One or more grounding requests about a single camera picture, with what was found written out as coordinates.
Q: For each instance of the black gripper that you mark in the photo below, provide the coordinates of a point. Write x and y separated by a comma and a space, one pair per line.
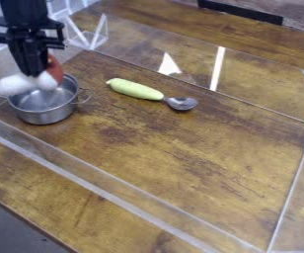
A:
24, 21

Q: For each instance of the red and white plush mushroom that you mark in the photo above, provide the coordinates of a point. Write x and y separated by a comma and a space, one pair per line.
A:
19, 83

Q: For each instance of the silver metal pot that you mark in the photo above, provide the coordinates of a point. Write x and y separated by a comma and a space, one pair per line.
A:
39, 107

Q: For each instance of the black bar in background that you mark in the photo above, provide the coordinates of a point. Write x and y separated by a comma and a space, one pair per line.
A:
241, 12

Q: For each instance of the spoon with green handle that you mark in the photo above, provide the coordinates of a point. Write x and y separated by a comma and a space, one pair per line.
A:
140, 91

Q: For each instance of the clear acrylic enclosure wall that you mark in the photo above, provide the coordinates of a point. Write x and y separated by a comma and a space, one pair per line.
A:
134, 178

